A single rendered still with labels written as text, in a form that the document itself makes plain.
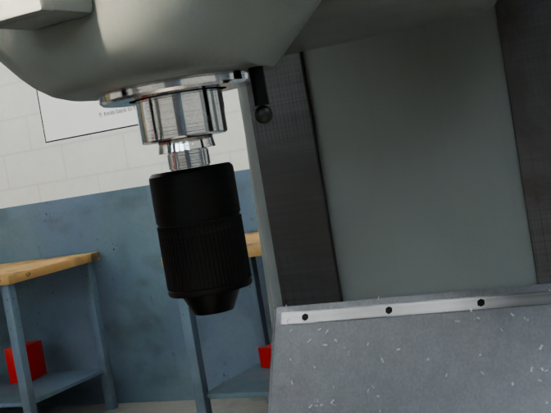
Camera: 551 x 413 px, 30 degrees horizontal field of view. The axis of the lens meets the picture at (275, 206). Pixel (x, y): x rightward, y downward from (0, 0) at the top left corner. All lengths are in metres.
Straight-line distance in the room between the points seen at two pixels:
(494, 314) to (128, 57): 0.49
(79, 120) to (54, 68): 5.36
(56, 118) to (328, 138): 5.08
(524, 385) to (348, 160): 0.25
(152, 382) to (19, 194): 1.36
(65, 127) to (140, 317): 1.15
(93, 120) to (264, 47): 5.30
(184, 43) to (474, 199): 0.46
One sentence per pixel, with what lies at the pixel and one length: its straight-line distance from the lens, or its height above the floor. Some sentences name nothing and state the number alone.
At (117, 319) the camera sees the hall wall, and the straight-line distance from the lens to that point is 5.89.
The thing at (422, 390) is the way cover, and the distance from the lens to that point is 0.90.
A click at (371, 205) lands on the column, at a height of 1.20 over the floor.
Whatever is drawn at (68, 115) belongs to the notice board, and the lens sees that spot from 5.92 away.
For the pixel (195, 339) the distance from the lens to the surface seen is 4.70.
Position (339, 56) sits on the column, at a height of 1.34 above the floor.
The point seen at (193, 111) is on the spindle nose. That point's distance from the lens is 0.55.
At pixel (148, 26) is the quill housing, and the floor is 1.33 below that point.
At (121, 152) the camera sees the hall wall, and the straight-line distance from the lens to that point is 5.72.
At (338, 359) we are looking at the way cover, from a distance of 0.93.
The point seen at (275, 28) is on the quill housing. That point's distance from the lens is 0.53.
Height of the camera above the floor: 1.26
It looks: 3 degrees down
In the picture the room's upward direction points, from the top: 9 degrees counter-clockwise
